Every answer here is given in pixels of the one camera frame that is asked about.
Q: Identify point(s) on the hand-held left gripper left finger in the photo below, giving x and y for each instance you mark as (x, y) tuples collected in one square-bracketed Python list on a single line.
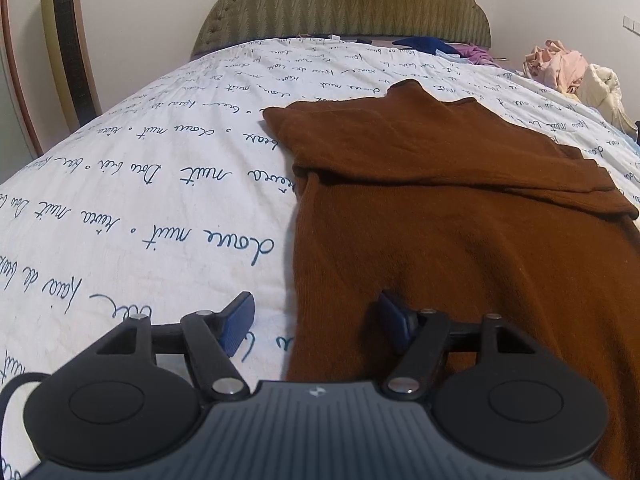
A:
[(236, 324)]

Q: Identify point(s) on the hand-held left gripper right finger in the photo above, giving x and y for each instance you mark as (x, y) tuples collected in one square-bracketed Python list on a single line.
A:
[(395, 324)]

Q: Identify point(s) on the brown knit sweater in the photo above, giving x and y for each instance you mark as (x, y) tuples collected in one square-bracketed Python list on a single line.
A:
[(450, 200)]

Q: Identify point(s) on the pink clothes pile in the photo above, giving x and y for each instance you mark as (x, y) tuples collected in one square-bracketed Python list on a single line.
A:
[(560, 65)]

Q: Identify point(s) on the cream clothes pile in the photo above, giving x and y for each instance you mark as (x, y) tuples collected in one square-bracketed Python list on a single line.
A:
[(602, 92)]

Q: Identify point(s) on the white script-printed blanket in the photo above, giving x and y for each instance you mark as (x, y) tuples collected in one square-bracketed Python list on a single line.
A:
[(150, 185)]

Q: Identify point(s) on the light blue cloth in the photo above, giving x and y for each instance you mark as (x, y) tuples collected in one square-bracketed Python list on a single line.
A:
[(452, 56)]

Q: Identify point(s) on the dark blue cloth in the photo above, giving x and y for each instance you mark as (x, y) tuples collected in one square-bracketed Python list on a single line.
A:
[(420, 44)]

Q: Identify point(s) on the purple cloth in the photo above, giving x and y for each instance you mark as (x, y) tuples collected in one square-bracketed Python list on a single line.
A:
[(475, 54)]

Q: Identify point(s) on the gold tower fan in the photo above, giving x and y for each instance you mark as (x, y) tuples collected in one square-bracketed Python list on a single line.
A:
[(67, 45)]

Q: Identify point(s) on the green padded headboard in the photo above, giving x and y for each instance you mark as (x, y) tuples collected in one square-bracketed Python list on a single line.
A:
[(340, 0)]

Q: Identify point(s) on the reddish brown wooden frame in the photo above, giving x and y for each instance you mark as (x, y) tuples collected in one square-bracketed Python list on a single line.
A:
[(17, 85)]

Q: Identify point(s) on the white wall switch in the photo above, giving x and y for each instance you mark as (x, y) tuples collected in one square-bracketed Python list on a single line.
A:
[(631, 24)]

